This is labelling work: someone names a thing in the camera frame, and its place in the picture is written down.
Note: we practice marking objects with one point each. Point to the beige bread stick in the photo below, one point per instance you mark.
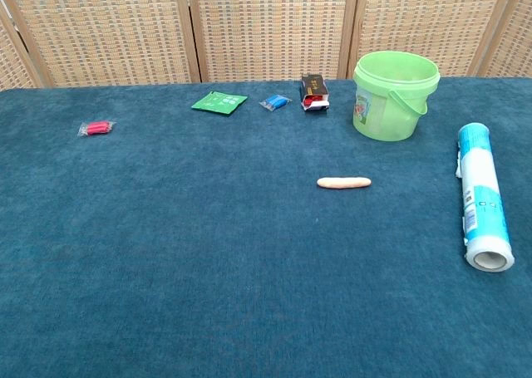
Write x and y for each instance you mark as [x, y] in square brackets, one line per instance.
[344, 182]

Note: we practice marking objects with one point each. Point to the blue packet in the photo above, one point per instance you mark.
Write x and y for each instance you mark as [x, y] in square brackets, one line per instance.
[275, 101]

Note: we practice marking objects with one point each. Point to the red candy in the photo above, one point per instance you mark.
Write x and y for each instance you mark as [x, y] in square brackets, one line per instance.
[97, 128]

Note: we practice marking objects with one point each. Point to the blue carpet table cover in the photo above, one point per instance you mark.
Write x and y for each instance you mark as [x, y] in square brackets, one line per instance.
[232, 237]

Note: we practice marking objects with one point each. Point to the green sachet packet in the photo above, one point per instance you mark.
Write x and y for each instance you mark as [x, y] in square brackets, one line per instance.
[219, 102]

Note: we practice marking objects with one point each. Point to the black red cigarette box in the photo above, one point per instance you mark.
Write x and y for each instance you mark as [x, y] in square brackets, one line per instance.
[314, 92]

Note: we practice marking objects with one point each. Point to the green plastic bucket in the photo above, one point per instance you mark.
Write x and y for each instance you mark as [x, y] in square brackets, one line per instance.
[388, 104]

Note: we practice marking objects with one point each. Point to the woven rattan folding screen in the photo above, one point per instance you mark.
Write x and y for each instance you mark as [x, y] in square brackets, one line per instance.
[266, 25]

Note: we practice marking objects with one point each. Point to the white blue plastic wrap roll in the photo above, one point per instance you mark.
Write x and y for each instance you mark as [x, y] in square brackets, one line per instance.
[482, 195]

